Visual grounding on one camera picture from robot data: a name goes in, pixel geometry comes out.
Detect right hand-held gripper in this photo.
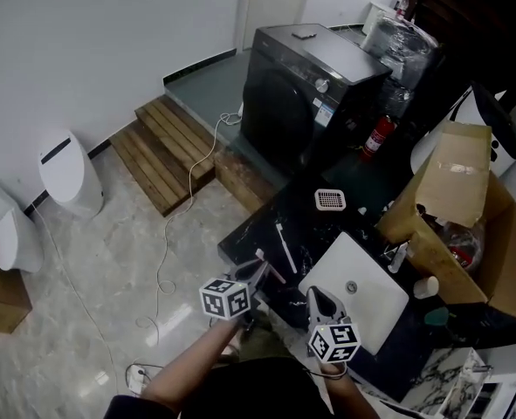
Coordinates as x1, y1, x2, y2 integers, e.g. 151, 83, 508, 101
305, 285, 362, 364

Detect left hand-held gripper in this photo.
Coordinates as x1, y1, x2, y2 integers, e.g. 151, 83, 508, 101
198, 261, 272, 329

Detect white toothbrush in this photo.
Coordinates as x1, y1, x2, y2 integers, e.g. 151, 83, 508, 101
275, 223, 299, 275

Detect cream cup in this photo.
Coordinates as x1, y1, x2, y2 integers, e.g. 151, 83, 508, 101
414, 276, 440, 300

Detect green cup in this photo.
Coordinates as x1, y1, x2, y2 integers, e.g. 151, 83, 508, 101
423, 307, 451, 328

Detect person's left forearm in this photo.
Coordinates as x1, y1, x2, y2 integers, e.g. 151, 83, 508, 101
141, 319, 237, 414

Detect person's right forearm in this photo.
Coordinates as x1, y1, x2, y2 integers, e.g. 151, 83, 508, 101
318, 360, 372, 419

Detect white sink basin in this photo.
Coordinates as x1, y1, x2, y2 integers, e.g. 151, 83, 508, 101
298, 231, 410, 356

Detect black marble vanity table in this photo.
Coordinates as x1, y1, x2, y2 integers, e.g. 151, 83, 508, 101
217, 146, 516, 403

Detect person's black shirt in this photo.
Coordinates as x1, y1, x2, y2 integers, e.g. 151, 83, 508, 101
104, 355, 333, 419

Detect wooden steps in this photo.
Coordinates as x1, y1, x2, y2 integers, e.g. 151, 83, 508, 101
108, 94, 217, 217

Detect white power strip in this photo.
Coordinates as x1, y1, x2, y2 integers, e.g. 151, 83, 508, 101
125, 364, 148, 395

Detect chrome cabinet faucet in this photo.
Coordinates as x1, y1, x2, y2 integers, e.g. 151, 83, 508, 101
460, 361, 493, 378

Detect black washing machine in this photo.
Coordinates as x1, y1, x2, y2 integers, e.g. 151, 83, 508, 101
238, 23, 393, 176

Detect red fire extinguisher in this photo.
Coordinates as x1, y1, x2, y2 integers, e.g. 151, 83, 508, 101
358, 113, 398, 162

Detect open cardboard box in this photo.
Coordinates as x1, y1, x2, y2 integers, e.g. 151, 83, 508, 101
375, 121, 516, 322

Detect white toilet dark stripe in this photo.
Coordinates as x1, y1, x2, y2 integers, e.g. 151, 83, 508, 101
38, 128, 106, 220

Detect white toilet black lid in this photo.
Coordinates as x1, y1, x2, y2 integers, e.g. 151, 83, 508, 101
409, 83, 516, 178

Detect closed brown cardboard box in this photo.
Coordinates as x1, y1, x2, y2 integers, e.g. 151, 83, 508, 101
0, 229, 34, 335

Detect plastic-wrapped black appliance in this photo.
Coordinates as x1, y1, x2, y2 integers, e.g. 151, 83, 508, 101
361, 13, 442, 117

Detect white door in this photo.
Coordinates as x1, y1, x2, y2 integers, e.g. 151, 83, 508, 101
242, 0, 315, 52

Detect dark wooden staircase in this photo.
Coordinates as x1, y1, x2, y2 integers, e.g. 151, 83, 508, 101
403, 0, 516, 104

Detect white floor cable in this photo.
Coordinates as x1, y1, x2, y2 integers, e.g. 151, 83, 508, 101
134, 111, 244, 348

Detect clear bottle red handle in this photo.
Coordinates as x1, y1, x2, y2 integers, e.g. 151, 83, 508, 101
440, 220, 486, 274

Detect thin white cable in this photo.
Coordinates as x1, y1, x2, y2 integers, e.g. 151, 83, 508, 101
30, 203, 123, 392

